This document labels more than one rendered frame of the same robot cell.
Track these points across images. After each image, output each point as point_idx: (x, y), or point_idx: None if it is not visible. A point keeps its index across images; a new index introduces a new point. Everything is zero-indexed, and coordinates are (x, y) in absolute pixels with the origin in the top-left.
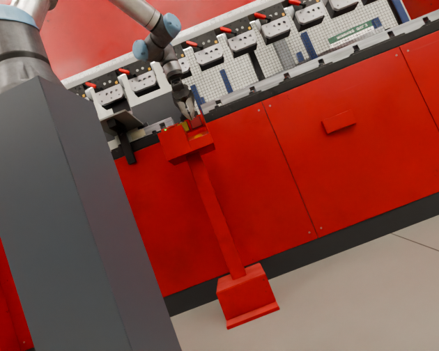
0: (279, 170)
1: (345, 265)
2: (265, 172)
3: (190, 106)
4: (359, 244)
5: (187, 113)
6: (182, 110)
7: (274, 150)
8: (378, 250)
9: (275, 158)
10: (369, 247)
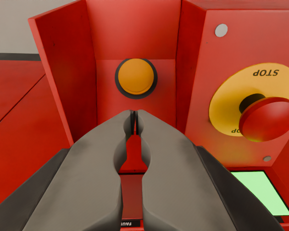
0: (29, 109)
1: (49, 8)
2: (52, 112)
3: (95, 152)
4: (29, 53)
5: (143, 121)
6: (176, 144)
7: (4, 133)
8: (13, 15)
9: (16, 123)
10: (21, 34)
